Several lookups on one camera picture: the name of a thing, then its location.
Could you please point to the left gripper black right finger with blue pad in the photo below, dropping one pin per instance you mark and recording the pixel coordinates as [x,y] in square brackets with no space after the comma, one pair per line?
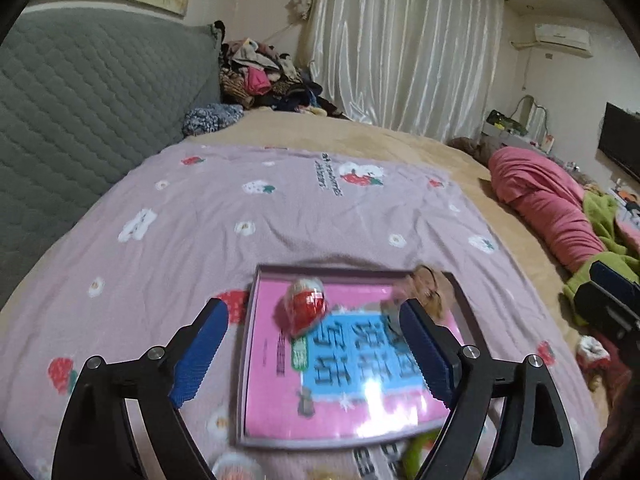
[533,439]

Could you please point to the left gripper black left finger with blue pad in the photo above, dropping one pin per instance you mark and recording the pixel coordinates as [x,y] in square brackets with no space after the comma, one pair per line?
[96,440]

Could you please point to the beige mesh scrunchie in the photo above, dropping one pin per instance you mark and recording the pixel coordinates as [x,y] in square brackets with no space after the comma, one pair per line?
[430,288]

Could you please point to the red white chocolate egg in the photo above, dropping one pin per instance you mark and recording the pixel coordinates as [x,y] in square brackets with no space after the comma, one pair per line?
[305,305]

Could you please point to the green blanket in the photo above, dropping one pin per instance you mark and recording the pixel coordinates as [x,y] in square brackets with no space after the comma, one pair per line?
[617,234]

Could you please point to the pink quilt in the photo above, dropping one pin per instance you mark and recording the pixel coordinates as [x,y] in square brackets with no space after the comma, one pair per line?
[547,198]

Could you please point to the pink book tray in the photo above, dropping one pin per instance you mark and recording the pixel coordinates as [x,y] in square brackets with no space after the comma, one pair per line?
[351,380]

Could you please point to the lilac strawberry print sheet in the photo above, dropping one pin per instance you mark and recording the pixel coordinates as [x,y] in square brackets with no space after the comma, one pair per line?
[110,288]

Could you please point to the white air conditioner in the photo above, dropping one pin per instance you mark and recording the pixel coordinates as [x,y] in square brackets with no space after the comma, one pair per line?
[575,40]

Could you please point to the white satin curtain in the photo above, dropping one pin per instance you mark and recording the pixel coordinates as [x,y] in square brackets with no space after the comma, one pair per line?
[418,66]

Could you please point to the blue patterned cloth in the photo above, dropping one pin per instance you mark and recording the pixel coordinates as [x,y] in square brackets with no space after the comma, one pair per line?
[211,118]

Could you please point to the grey quilted headboard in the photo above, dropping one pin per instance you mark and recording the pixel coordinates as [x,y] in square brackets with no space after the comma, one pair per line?
[86,96]

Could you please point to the pile of clothes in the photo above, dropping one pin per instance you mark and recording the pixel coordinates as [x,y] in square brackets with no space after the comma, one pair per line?
[255,75]

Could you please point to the black wall television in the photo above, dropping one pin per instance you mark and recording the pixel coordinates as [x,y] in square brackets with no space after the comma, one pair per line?
[620,139]

